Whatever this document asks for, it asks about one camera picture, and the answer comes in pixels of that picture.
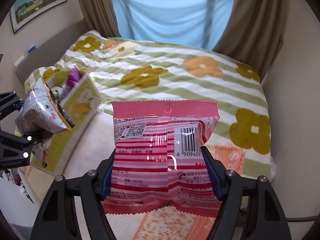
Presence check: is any framed wall picture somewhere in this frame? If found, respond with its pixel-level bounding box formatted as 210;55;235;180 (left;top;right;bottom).
10;0;68;34

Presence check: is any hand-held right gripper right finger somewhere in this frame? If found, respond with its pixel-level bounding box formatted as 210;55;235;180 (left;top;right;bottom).
201;146;292;240

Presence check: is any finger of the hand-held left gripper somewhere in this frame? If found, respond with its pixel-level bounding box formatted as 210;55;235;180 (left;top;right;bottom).
0;130;34;168
0;91;25;120

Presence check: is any dark cable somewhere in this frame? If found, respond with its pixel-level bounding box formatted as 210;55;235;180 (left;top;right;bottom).
285;214;320;223

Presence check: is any purple snack packet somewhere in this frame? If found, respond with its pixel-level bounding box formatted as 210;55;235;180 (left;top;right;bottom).
65;67;83;88

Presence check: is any green striped flower blanket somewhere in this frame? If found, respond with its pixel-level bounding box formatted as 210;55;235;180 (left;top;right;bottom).
24;30;274;180

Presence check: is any cream bed sheet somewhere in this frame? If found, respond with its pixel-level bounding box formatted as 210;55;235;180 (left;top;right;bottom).
15;102;150;240

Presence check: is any pink striped snack packet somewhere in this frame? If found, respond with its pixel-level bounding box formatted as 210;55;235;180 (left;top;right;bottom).
105;99;220;218

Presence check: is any silver snack packet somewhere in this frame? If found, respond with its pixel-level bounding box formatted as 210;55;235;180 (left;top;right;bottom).
15;77;76;133

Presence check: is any brown curtain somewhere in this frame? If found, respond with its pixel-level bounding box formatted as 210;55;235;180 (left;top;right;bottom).
74;0;120;38
212;0;288;77

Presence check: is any green cardboard box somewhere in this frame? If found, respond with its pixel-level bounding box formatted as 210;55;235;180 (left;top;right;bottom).
24;66;102;173

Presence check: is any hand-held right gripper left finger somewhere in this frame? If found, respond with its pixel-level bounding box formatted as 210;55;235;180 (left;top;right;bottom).
30;148;116;240

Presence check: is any light blue cloth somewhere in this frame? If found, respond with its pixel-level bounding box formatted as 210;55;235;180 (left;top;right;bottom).
111;0;237;50

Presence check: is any grey headboard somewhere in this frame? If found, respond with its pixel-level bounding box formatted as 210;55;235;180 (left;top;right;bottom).
15;19;90;85

